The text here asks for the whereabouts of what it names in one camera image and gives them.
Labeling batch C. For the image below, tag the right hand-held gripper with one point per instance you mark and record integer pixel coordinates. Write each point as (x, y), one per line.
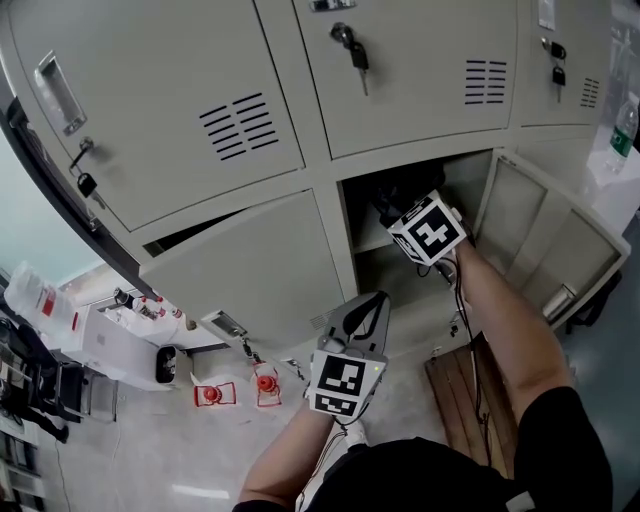
(432, 232)

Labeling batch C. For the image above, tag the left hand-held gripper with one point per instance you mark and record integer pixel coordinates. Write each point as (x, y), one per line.
(340, 377)

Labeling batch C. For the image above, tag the grey metal locker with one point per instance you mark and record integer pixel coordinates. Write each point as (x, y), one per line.
(260, 260)

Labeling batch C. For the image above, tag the person's right forearm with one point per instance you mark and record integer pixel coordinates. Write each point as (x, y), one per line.
(505, 320)

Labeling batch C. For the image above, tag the person's left forearm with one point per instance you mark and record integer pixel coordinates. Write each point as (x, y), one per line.
(285, 455)

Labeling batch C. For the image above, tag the black-headed locker key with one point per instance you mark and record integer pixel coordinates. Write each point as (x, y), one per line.
(558, 76)
(358, 56)
(86, 184)

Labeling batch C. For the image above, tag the person's white shoe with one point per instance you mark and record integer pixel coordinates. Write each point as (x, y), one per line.
(356, 432)

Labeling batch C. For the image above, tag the bunch of hanging keys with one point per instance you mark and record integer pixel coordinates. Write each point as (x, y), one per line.
(254, 352)

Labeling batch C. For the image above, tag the red and white floor stand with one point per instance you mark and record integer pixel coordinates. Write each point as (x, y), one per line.
(267, 385)
(215, 395)

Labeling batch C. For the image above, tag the brown wooden board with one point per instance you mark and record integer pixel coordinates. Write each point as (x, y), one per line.
(465, 400)

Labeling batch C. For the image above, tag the person's black shirt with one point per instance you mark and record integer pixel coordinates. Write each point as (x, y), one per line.
(425, 480)

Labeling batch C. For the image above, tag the green label water bottle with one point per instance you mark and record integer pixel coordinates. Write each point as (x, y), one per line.
(621, 132)

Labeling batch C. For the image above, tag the row of small bottles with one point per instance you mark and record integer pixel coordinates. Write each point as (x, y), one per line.
(147, 305)

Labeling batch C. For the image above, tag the white cardboard box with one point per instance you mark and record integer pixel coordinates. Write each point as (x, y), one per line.
(115, 345)

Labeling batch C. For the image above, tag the black chair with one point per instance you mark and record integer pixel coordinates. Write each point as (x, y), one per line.
(55, 380)

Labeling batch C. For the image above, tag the clear plastic bag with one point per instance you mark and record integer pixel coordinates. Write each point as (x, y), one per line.
(35, 300)

